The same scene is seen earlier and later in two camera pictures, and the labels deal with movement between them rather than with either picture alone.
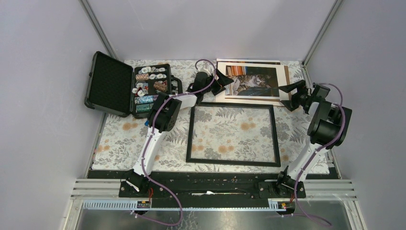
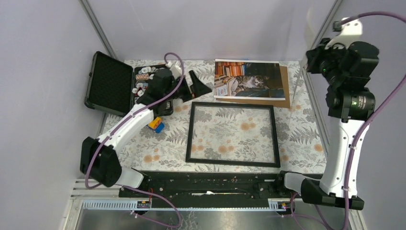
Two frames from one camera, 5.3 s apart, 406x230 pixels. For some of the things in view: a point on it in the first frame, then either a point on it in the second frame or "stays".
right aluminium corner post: x=305 y=74 stays
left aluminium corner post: x=90 y=12 stays
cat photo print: x=249 y=80 stays
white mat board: x=232 y=100 → x=315 y=16
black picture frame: x=188 y=159 stays
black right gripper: x=291 y=105 → x=322 y=48
